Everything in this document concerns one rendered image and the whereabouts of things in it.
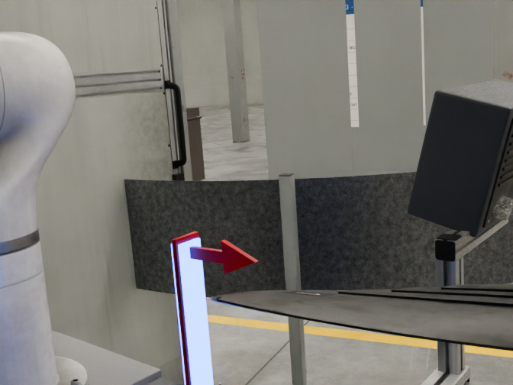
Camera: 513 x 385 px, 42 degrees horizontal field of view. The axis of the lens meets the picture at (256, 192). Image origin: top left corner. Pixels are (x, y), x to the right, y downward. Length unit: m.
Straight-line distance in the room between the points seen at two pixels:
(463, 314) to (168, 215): 1.98
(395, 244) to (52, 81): 1.54
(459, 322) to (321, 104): 6.36
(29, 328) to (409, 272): 1.56
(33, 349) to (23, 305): 0.05
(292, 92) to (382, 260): 4.73
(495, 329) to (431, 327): 0.03
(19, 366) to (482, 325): 0.58
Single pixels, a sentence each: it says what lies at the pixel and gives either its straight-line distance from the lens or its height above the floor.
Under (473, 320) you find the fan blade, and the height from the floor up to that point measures 1.18.
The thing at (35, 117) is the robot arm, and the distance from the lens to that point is 0.78.
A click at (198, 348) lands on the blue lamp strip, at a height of 1.11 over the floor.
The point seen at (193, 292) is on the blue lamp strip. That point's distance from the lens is 0.48.
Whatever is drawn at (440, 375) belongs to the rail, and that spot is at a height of 0.86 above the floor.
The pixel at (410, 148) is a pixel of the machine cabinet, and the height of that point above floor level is 0.43.
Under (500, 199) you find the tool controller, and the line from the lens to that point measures 1.03.
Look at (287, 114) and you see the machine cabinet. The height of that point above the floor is 0.79.
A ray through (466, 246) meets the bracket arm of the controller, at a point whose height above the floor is 1.04.
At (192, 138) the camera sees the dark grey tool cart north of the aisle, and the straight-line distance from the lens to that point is 7.23.
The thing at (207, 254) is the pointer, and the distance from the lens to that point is 0.47.
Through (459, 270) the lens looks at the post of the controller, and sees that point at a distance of 0.96.
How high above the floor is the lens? 1.31
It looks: 11 degrees down
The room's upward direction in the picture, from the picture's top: 4 degrees counter-clockwise
